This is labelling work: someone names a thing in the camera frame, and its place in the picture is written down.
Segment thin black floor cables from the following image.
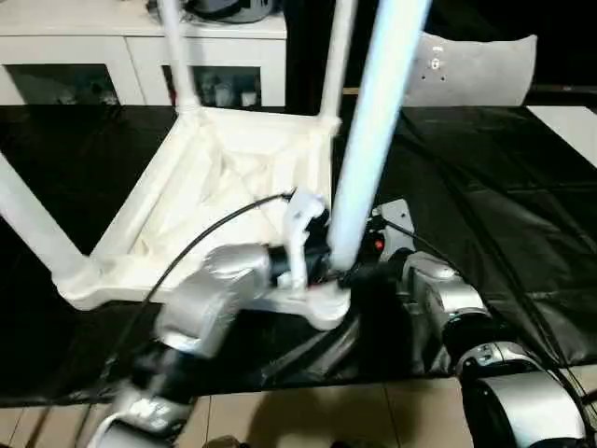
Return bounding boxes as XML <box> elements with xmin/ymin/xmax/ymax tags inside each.
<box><xmin>554</xmin><ymin>366</ymin><xmax>597</xmax><ymax>421</ymax></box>

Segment grey printed cushion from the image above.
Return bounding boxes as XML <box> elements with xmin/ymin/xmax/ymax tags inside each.
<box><xmin>405</xmin><ymin>32</ymin><xmax>538</xmax><ymax>107</ymax></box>

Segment white glass-door cabinet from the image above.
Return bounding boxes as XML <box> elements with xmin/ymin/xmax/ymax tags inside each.
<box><xmin>0</xmin><ymin>0</ymin><xmax>288</xmax><ymax>108</ymax></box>

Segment black work mat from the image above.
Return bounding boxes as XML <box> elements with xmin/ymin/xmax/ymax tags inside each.
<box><xmin>0</xmin><ymin>103</ymin><xmax>597</xmax><ymax>407</ymax></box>

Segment black tall furniture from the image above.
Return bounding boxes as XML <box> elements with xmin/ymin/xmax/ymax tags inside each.
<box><xmin>284</xmin><ymin>0</ymin><xmax>597</xmax><ymax>108</ymax></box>

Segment white flat sheet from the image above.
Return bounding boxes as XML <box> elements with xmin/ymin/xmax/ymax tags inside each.
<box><xmin>526</xmin><ymin>105</ymin><xmax>597</xmax><ymax>155</ymax></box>

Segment white plastic table top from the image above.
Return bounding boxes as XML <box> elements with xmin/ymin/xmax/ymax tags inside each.
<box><xmin>54</xmin><ymin>105</ymin><xmax>354</xmax><ymax>333</ymax></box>

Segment white plastic table leg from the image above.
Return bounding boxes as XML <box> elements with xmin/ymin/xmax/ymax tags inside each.
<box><xmin>326</xmin><ymin>0</ymin><xmax>434</xmax><ymax>273</ymax></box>
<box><xmin>319</xmin><ymin>0</ymin><xmax>359</xmax><ymax>130</ymax></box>
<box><xmin>157</xmin><ymin>0</ymin><xmax>202</xmax><ymax>116</ymax></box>
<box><xmin>0</xmin><ymin>151</ymin><xmax>104</xmax><ymax>293</ymax></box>

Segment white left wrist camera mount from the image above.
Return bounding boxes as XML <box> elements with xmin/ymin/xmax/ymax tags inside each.
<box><xmin>279</xmin><ymin>189</ymin><xmax>327</xmax><ymax>295</ymax></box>

